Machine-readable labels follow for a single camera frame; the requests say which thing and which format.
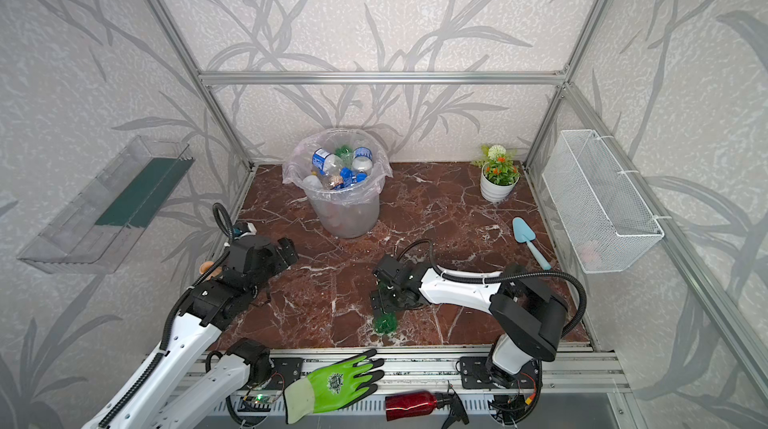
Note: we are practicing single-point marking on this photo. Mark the clear bottle blue label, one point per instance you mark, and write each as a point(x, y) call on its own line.
point(326, 163)

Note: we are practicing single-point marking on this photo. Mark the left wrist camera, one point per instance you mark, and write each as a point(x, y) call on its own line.
point(242, 228)

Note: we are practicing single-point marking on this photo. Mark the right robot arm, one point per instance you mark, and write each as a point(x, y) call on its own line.
point(535, 310)

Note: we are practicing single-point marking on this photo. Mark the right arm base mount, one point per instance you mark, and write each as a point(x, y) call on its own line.
point(477, 373)

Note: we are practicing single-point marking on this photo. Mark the red spray bottle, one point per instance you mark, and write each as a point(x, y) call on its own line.
point(424, 403)

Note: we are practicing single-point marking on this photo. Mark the small terracotta vase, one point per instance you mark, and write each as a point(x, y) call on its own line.
point(206, 270)

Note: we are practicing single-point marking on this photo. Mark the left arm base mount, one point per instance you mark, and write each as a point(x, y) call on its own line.
point(275, 374)

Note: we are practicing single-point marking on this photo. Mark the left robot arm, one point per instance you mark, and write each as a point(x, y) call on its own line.
point(150, 399)

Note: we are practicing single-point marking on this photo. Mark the aluminium frame rail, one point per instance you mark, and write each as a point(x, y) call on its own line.
point(221, 78)

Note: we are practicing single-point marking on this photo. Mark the white wire mesh basket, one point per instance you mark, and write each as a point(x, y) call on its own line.
point(606, 220)

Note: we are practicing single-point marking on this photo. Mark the light blue spatula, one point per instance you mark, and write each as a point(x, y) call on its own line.
point(525, 235)

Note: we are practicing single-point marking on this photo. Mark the green bottle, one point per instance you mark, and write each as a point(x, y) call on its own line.
point(346, 154)
point(384, 323)

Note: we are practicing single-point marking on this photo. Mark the white bottle red cap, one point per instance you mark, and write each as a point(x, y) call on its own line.
point(313, 182)

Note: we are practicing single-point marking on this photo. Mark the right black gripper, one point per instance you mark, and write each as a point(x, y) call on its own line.
point(387, 288)

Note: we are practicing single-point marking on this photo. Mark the clear plastic wall shelf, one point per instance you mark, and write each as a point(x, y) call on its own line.
point(96, 231)

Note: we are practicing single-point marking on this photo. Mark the grey bin with plastic liner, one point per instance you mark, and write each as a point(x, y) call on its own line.
point(345, 212)

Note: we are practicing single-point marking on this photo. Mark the crushed blue label bottle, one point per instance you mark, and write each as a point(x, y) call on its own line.
point(351, 177)
point(362, 161)

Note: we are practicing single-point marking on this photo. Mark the green circuit board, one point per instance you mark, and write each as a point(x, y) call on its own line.
point(260, 403)

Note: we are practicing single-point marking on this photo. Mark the potted plant in white pot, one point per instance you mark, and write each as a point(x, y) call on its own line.
point(499, 172)

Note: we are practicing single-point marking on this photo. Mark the green work glove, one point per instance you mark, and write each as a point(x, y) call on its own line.
point(334, 387)

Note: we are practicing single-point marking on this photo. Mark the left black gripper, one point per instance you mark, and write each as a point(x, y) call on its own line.
point(282, 251)

